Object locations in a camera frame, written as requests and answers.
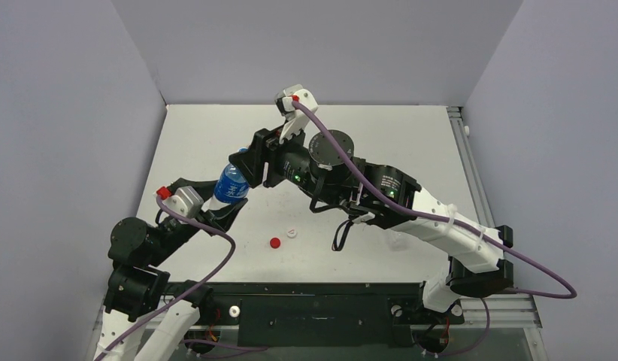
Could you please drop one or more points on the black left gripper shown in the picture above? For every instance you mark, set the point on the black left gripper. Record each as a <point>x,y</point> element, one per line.
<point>220,218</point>

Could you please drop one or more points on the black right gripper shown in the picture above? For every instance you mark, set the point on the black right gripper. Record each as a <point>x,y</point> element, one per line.
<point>259,159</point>

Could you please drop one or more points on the blue label clear bottle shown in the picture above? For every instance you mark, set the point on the blue label clear bottle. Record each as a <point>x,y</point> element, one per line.
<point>231,188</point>

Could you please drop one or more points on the red bottle cap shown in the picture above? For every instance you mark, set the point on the red bottle cap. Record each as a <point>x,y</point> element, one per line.
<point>275,243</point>

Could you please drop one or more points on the clear unlabelled bottle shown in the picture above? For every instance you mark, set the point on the clear unlabelled bottle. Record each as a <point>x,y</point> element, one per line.
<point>398,241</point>

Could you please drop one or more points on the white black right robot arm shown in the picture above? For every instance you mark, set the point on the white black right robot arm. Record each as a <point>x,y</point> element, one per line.
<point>326,169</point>

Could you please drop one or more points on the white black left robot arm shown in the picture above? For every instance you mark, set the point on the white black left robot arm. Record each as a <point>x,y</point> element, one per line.
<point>142,318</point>

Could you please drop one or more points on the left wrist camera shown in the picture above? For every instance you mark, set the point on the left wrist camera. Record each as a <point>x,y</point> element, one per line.
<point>185,201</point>

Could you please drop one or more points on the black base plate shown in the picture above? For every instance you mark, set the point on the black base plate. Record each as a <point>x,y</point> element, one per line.
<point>320,315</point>

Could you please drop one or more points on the aluminium rail frame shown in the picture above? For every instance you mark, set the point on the aluminium rail frame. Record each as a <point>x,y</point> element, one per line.
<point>507,310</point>

